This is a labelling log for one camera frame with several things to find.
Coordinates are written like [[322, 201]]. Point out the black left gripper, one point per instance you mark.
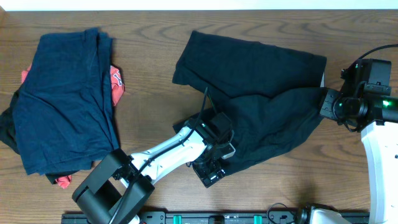
[[209, 177]]

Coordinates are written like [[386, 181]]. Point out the navy blue folded garment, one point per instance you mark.
[[89, 50]]

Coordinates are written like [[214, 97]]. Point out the black garment under pile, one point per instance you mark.
[[8, 137]]

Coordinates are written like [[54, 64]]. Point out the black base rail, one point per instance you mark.
[[312, 213]]

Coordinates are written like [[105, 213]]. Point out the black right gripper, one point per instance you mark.
[[326, 109]]

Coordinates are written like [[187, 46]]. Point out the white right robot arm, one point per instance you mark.
[[364, 104]]

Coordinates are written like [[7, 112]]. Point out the black shorts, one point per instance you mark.
[[271, 94]]

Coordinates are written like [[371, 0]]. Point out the red garment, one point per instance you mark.
[[116, 84]]

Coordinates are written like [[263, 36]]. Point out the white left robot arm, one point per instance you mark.
[[119, 186]]

